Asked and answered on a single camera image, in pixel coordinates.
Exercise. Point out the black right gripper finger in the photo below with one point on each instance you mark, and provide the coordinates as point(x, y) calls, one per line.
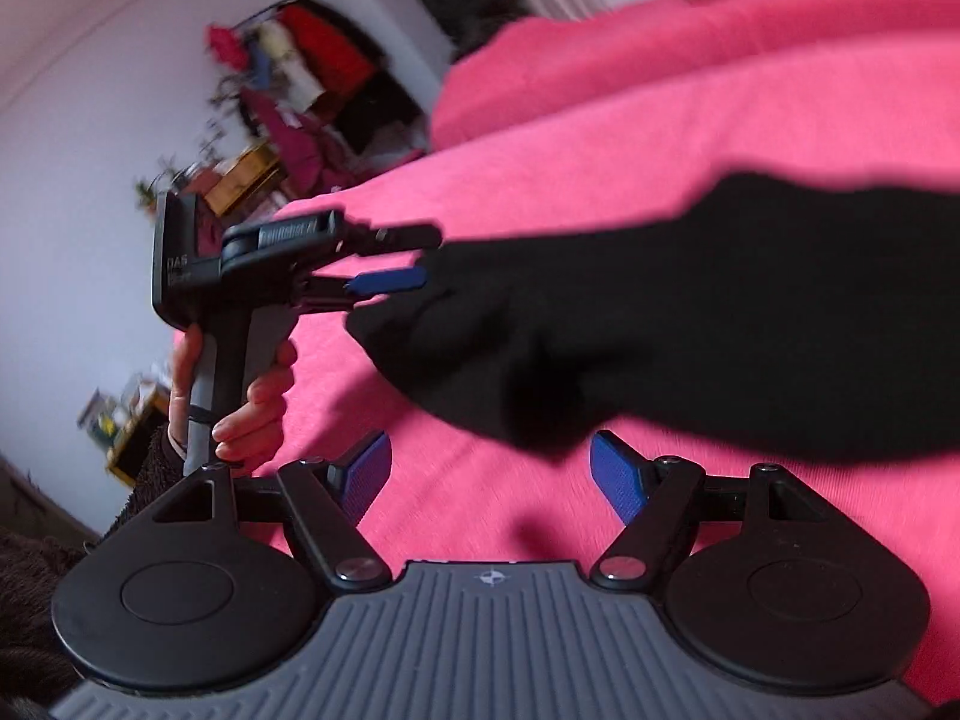
point(363, 240)

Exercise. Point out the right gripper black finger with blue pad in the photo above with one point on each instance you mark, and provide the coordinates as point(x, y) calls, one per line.
point(758, 576)
point(220, 578)

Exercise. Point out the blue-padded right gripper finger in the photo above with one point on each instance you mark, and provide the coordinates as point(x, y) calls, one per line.
point(319, 295)

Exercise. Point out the black pants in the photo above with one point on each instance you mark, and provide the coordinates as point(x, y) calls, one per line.
point(780, 318)

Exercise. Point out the dark fuzzy sleeve forearm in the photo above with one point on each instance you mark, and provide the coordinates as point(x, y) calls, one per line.
point(36, 670)

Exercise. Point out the person's left hand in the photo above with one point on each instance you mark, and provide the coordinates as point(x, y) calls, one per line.
point(249, 437)

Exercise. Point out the wooden shelf rack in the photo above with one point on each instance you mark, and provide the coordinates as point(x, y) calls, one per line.
point(231, 189)

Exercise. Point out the hanging clothes pile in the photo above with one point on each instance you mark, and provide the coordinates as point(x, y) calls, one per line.
point(320, 91)

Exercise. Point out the cluttered side table items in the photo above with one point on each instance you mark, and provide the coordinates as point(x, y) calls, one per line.
point(123, 427)

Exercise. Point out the far pink bed blanket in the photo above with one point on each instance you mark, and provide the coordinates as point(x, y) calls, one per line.
point(538, 67)

